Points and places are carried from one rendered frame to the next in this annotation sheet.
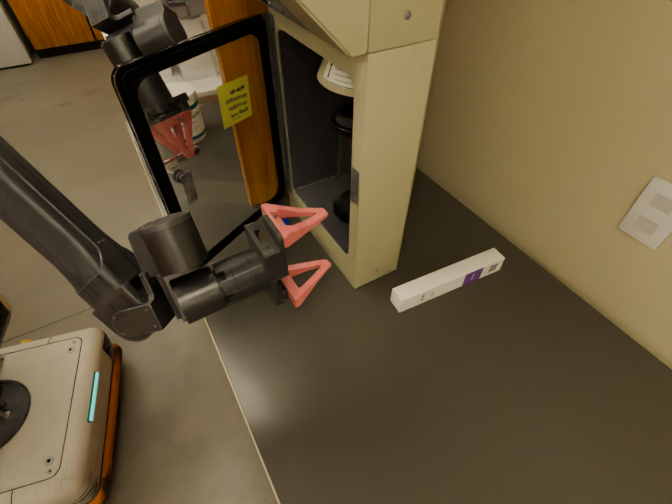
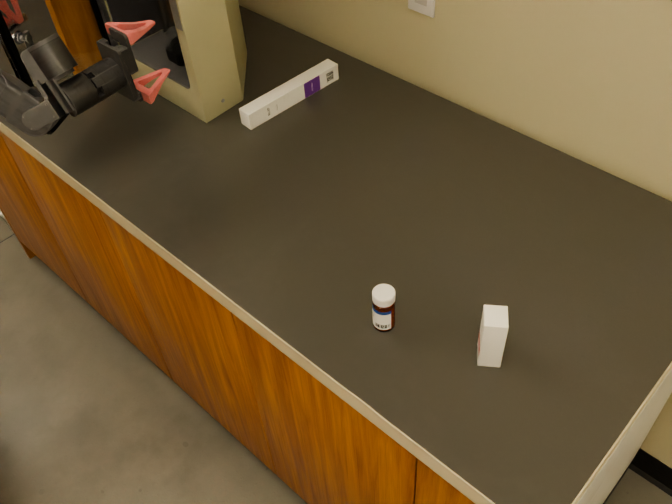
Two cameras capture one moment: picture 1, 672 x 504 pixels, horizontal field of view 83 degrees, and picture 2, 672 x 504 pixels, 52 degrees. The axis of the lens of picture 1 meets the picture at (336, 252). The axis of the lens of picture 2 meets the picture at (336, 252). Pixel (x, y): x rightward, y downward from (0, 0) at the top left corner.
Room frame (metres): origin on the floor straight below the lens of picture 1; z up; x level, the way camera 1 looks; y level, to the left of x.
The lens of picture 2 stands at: (-0.80, 0.00, 1.88)
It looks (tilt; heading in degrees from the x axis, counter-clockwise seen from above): 48 degrees down; 347
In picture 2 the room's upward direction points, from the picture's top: 5 degrees counter-clockwise
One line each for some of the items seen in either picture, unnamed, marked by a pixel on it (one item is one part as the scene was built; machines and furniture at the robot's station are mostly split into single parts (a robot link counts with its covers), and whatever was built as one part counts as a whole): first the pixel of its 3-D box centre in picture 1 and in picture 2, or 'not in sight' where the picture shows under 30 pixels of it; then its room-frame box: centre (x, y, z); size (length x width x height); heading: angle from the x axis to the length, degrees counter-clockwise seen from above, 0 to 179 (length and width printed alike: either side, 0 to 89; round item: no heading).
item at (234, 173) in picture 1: (225, 152); (50, 13); (0.63, 0.21, 1.19); 0.30 x 0.01 x 0.40; 147
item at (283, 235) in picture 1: (294, 232); (134, 40); (0.35, 0.05, 1.25); 0.09 x 0.07 x 0.07; 121
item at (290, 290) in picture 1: (299, 269); (145, 75); (0.35, 0.05, 1.18); 0.09 x 0.07 x 0.07; 121
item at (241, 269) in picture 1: (246, 273); (107, 77); (0.31, 0.11, 1.21); 0.07 x 0.07 x 0.10; 31
